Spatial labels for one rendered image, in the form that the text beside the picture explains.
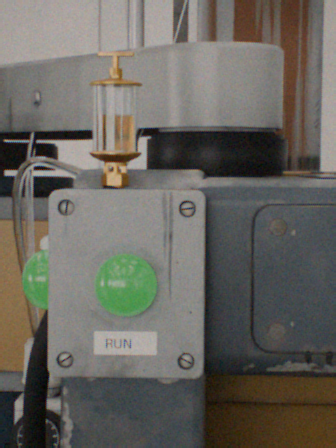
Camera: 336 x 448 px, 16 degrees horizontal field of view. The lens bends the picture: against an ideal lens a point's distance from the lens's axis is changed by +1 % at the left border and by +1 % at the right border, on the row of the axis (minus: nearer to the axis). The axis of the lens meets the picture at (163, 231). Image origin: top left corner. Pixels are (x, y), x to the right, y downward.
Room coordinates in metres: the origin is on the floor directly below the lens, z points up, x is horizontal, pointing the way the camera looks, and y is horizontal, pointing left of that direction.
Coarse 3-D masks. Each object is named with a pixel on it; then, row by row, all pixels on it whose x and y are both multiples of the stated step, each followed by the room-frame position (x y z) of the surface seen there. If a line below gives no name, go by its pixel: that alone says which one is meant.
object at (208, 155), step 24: (168, 144) 0.76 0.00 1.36; (192, 144) 0.75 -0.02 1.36; (216, 144) 0.74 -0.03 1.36; (240, 144) 0.75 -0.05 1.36; (264, 144) 0.75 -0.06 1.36; (168, 168) 0.76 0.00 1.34; (192, 168) 0.75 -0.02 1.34; (216, 168) 0.74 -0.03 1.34; (240, 168) 0.75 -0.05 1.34; (264, 168) 0.75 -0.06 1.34
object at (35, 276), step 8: (32, 256) 0.61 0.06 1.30; (40, 256) 0.60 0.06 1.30; (48, 256) 0.60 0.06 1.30; (32, 264) 0.60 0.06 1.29; (40, 264) 0.60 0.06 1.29; (24, 272) 0.60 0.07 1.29; (32, 272) 0.60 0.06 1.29; (40, 272) 0.60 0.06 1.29; (24, 280) 0.60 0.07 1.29; (32, 280) 0.60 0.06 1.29; (40, 280) 0.60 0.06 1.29; (24, 288) 0.60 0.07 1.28; (32, 288) 0.60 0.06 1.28; (40, 288) 0.60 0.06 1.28; (32, 296) 0.60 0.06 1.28; (40, 296) 0.60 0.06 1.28; (40, 304) 0.60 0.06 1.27
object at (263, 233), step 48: (240, 192) 0.64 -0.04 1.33; (288, 192) 0.64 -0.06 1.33; (240, 240) 0.64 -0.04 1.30; (288, 240) 0.63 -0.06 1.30; (240, 288) 0.64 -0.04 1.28; (288, 288) 0.63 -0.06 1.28; (240, 336) 0.64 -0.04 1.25; (288, 336) 0.63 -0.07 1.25; (96, 384) 0.63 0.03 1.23; (144, 384) 0.63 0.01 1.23; (192, 384) 0.63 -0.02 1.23; (96, 432) 0.63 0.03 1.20; (144, 432) 0.63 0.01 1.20; (192, 432) 0.63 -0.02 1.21
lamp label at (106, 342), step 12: (96, 336) 0.59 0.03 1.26; (108, 336) 0.59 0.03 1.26; (120, 336) 0.59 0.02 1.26; (132, 336) 0.58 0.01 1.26; (144, 336) 0.58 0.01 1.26; (156, 336) 0.58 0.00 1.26; (96, 348) 0.59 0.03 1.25; (108, 348) 0.59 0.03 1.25; (120, 348) 0.58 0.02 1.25; (132, 348) 0.58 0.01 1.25; (144, 348) 0.58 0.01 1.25
